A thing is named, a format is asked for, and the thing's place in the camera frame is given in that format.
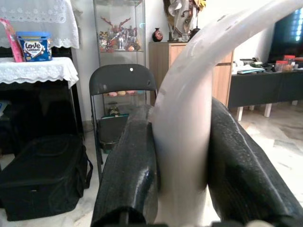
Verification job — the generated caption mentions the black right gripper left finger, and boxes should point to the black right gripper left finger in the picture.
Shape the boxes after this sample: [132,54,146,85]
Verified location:
[91,105,159,227]

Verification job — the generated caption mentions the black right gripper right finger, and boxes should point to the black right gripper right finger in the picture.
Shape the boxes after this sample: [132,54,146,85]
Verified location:
[208,96,303,227]

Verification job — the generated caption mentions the beige long-handled dustpan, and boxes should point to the beige long-handled dustpan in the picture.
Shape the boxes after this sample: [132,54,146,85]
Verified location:
[150,0,303,225]

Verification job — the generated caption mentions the teal tray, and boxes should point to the teal tray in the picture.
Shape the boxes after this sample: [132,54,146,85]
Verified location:
[101,113,130,119]

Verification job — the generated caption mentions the large black fabric bag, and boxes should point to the large black fabric bag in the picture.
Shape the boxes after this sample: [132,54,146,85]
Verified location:
[0,134,94,222]

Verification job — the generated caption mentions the black folding chair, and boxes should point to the black folding chair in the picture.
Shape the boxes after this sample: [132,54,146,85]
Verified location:
[89,63,158,183]

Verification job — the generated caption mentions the low black table white legs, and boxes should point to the low black table white legs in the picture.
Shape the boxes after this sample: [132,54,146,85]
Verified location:
[227,70,303,121]

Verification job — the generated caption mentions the light wooden cabinet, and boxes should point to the light wooden cabinet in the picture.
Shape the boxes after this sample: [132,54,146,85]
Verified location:
[148,41,235,107]

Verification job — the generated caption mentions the stack of papers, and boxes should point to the stack of papers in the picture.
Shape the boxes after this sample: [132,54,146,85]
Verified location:
[233,58,266,75]

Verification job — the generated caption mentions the glass display cabinet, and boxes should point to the glass display cabinet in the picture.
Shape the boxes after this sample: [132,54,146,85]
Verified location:
[93,0,147,119]

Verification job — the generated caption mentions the white lace cloth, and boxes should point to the white lace cloth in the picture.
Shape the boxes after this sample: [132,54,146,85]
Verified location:
[0,56,80,89]
[0,0,80,49]

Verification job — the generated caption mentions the dark vase red pattern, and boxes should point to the dark vase red pattern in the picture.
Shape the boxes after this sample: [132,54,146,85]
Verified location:
[152,27,164,43]

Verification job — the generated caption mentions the red winged robot figure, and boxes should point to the red winged robot figure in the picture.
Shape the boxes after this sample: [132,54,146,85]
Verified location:
[100,16,132,42]

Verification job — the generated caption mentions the black television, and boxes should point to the black television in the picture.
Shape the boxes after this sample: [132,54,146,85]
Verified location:
[268,7,303,63]

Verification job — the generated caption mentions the dark round pot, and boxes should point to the dark round pot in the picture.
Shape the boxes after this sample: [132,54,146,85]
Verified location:
[189,27,201,40]

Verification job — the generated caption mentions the blue Love tub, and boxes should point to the blue Love tub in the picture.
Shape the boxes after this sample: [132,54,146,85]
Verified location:
[16,32,53,62]

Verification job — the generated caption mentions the draped decorative figure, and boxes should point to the draped decorative figure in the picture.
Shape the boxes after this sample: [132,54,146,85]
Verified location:
[163,0,206,42]

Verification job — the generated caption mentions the pink packet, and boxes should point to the pink packet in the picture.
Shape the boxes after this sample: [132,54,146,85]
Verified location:
[0,18,24,63]

